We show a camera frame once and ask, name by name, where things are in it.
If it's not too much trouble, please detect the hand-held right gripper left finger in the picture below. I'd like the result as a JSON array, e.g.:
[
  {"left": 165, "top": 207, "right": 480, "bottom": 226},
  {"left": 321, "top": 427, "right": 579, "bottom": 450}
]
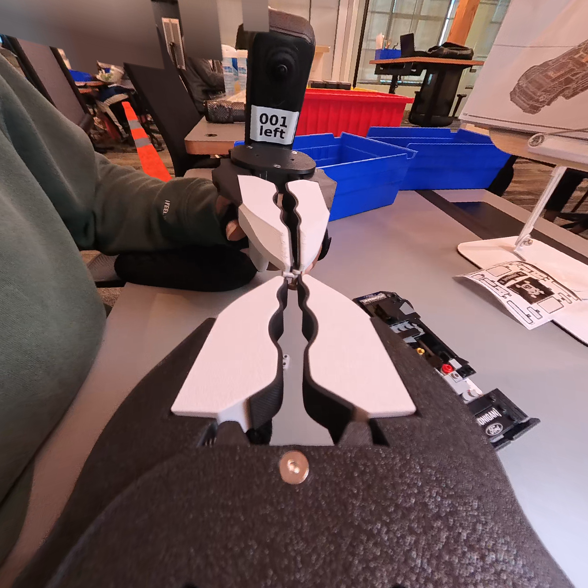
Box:
[{"left": 172, "top": 276, "right": 284, "bottom": 420}]

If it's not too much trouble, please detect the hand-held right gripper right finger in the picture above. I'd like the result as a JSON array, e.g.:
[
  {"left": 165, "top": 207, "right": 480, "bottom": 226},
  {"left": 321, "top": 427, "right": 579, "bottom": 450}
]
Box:
[{"left": 302, "top": 274, "right": 417, "bottom": 420}]

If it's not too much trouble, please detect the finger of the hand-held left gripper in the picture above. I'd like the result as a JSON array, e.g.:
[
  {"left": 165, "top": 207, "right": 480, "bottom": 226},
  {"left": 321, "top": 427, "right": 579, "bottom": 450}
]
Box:
[
  {"left": 237, "top": 175, "right": 296, "bottom": 273},
  {"left": 292, "top": 179, "right": 331, "bottom": 273}
]

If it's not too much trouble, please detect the black lego car model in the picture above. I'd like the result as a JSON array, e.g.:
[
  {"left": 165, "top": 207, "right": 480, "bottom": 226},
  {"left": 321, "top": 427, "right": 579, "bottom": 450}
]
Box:
[{"left": 353, "top": 291, "right": 542, "bottom": 451}]

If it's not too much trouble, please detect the person's left forearm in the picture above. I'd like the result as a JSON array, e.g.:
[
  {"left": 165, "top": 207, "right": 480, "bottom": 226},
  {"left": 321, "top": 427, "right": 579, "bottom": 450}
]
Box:
[{"left": 83, "top": 152, "right": 230, "bottom": 256}]

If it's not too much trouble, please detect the lego instruction booklet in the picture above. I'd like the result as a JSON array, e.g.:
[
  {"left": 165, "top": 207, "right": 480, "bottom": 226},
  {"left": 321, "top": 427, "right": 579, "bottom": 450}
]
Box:
[{"left": 460, "top": 0, "right": 588, "bottom": 138}]

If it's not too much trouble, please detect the person's left hand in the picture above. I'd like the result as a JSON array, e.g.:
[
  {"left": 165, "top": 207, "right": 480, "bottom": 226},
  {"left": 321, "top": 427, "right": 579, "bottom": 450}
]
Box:
[{"left": 213, "top": 168, "right": 249, "bottom": 244}]

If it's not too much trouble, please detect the red plastic bin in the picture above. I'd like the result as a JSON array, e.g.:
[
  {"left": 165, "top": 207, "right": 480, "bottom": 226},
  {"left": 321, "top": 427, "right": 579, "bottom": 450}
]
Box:
[{"left": 296, "top": 88, "right": 412, "bottom": 138}]

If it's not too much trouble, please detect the light wooden table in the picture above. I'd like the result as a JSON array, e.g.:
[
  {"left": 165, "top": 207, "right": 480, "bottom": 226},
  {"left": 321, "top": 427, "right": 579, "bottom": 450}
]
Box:
[{"left": 184, "top": 115, "right": 251, "bottom": 157}]

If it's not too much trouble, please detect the black mesh pad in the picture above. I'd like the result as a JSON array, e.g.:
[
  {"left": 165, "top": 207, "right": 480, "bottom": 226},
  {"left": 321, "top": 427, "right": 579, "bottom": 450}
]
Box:
[{"left": 114, "top": 247, "right": 259, "bottom": 294}]

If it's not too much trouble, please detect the black office chair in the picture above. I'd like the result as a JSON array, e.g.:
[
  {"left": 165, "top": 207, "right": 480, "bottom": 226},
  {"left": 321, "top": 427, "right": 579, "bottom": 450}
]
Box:
[
  {"left": 409, "top": 42, "right": 474, "bottom": 127},
  {"left": 124, "top": 63, "right": 205, "bottom": 175}
]

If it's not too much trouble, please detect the orange traffic cone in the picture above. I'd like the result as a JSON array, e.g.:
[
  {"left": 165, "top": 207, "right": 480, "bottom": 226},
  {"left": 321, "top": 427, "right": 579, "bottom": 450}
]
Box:
[{"left": 120, "top": 100, "right": 173, "bottom": 183}]

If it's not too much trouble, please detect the background wooden desk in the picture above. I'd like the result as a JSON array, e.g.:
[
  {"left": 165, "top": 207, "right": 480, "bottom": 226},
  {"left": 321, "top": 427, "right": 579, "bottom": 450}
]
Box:
[{"left": 371, "top": 55, "right": 485, "bottom": 127}]

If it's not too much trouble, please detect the white tray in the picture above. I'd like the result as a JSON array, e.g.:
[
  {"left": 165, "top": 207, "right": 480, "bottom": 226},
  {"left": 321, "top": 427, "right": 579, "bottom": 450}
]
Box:
[{"left": 457, "top": 236, "right": 588, "bottom": 347}]

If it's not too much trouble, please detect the white sticker sheet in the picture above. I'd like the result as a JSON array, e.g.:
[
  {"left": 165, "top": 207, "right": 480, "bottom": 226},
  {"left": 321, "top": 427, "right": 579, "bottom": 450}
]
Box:
[{"left": 454, "top": 260, "right": 588, "bottom": 330}]

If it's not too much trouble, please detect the person's green sweatshirt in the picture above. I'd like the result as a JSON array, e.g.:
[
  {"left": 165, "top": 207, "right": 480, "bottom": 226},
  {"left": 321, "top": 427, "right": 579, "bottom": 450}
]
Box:
[{"left": 0, "top": 55, "right": 109, "bottom": 552}]

